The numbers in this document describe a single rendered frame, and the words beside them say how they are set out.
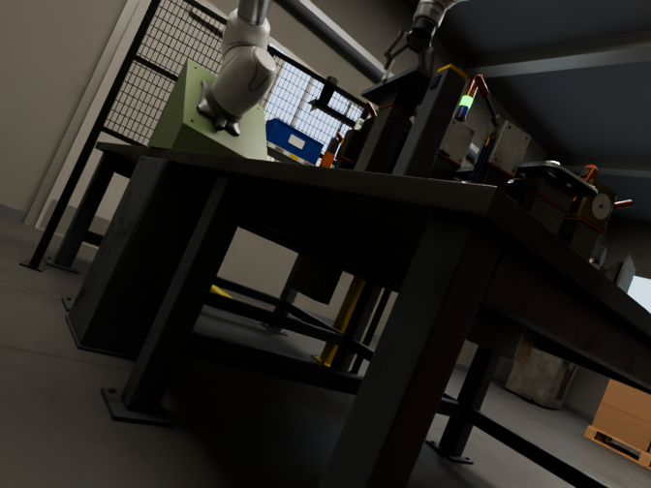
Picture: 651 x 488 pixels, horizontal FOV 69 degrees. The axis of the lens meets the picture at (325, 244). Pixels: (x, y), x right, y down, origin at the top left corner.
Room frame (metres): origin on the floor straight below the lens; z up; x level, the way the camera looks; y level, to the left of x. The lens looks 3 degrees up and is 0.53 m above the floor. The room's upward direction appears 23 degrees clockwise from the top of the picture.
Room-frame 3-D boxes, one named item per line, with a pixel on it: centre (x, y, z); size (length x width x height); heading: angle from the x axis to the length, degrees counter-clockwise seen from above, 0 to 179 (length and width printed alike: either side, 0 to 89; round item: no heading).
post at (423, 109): (1.25, -0.13, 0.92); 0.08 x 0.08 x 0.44; 21
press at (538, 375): (6.77, -3.60, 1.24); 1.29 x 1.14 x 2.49; 127
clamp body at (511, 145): (1.21, -0.32, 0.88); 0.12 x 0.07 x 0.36; 111
